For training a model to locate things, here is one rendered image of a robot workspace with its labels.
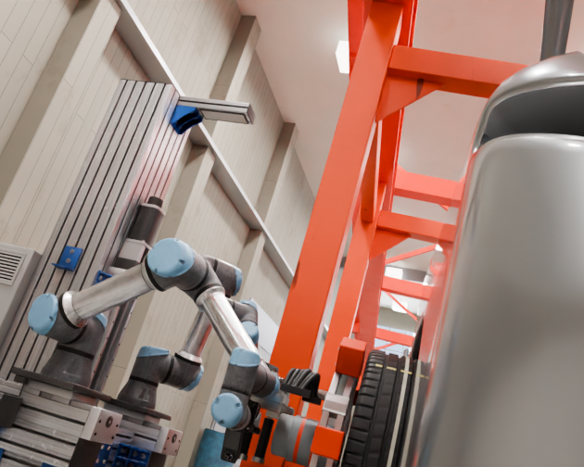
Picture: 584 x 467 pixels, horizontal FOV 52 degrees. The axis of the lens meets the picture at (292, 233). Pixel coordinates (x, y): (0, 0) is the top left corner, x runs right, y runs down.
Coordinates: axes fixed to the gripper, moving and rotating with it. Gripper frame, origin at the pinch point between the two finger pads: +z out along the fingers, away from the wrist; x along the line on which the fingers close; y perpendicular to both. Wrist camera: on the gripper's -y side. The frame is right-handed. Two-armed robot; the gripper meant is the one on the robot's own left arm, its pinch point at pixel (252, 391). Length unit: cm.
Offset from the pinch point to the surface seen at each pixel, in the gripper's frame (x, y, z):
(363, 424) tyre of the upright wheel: 42, -33, -51
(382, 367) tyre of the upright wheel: 23, -39, -50
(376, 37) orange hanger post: -156, -44, -74
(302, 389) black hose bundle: 28, -17, -44
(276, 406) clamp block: 31, -10, -39
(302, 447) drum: 34.4, -18.3, -23.9
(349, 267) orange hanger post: -199, -54, 121
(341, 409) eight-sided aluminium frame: 36, -27, -48
